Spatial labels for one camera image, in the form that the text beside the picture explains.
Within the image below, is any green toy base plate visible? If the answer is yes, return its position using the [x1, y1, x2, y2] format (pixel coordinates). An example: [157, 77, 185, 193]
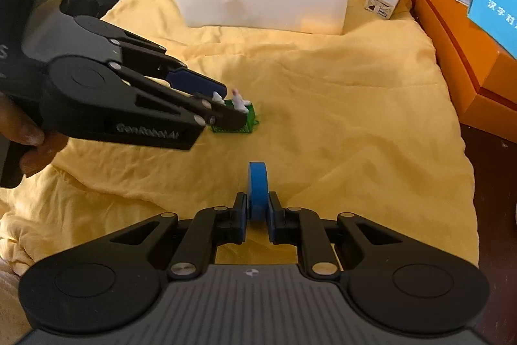
[209, 88, 258, 134]

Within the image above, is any blue round disc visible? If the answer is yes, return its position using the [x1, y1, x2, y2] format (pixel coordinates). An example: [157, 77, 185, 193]
[248, 162, 268, 221]

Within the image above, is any person left hand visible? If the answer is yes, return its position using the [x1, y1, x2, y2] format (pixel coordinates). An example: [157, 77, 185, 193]
[1, 94, 69, 178]

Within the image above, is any yellow cloth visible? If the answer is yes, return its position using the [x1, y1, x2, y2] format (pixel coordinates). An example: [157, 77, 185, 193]
[1, 0, 479, 274]

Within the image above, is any orange box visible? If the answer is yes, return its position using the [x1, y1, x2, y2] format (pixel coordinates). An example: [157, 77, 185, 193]
[415, 0, 517, 142]

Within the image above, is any blue card box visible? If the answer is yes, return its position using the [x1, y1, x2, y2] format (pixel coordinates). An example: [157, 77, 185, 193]
[467, 0, 517, 58]

